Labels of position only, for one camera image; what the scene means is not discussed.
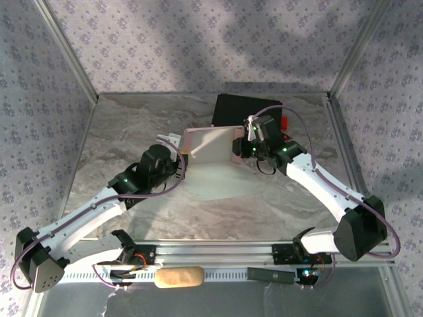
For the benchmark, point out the aluminium frame bar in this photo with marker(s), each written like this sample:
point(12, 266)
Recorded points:
point(34, 307)
point(395, 297)

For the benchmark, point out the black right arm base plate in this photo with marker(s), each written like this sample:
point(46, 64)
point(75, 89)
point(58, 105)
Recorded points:
point(284, 254)

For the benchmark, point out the aluminium corner post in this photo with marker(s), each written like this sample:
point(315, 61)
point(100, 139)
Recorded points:
point(358, 49)
point(67, 49)

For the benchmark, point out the tan oval pad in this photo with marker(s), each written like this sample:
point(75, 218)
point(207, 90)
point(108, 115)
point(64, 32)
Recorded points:
point(178, 277)

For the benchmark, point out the circuit board with lights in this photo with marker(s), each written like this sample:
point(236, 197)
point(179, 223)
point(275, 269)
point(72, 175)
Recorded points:
point(309, 275)

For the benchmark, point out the red triangular sheet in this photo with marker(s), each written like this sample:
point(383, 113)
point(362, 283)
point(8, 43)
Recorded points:
point(287, 136)

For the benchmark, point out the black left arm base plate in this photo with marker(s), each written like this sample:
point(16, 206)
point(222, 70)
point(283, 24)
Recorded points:
point(145, 256)

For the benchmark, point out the black flat device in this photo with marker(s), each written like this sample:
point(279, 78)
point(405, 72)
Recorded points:
point(271, 275)

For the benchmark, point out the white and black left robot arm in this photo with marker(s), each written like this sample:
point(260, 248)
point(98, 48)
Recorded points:
point(82, 221)

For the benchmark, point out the black connector block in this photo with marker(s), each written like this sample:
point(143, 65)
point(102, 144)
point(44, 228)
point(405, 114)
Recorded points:
point(119, 274)

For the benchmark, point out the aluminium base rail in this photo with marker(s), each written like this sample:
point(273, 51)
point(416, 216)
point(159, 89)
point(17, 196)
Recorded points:
point(215, 252)

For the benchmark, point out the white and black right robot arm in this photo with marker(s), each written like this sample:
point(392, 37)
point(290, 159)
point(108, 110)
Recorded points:
point(317, 181)

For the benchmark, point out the red block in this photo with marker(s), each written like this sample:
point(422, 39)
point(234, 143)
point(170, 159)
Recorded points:
point(284, 123)

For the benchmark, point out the black case with metal latches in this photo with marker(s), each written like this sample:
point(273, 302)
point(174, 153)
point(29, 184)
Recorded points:
point(238, 109)

